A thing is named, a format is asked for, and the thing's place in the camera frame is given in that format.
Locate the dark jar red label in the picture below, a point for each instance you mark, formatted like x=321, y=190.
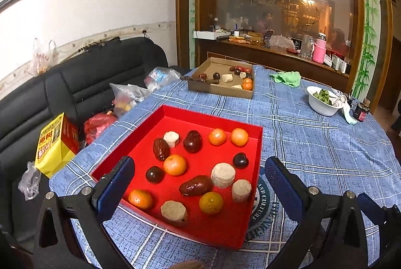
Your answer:
x=361, y=110

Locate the red tray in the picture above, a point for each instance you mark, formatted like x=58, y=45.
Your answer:
x=227, y=229

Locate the beige round cake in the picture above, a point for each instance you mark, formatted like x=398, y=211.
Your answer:
x=171, y=138
x=241, y=189
x=223, y=175

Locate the orange tangerine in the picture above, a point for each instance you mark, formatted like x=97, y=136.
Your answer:
x=239, y=137
x=217, y=137
x=175, y=165

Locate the black sofa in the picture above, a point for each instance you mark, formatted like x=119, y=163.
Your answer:
x=78, y=88

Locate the pink bottle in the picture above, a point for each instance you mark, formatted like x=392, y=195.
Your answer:
x=319, y=48

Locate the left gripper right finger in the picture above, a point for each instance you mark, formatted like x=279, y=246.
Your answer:
x=329, y=227

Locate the blue plaid tablecloth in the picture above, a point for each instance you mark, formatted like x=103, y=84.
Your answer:
x=325, y=152

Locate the dark red date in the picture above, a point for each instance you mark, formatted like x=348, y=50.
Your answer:
x=161, y=149

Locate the green cloth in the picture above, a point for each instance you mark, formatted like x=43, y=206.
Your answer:
x=289, y=78

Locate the dark round plum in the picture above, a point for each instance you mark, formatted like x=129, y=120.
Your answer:
x=240, y=160

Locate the white green towel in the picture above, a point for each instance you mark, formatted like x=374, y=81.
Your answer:
x=346, y=111

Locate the cardboard box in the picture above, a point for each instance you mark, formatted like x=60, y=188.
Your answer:
x=223, y=77

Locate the white bowl with greens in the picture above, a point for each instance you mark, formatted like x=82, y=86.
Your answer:
x=323, y=101

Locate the wooden counter shelf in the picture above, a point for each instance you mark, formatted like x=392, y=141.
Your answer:
x=272, y=58

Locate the beige cake block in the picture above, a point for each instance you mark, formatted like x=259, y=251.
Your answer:
x=174, y=211

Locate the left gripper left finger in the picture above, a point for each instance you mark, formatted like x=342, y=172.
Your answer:
x=56, y=245

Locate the yellow carton box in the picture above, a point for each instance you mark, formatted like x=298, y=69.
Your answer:
x=58, y=144

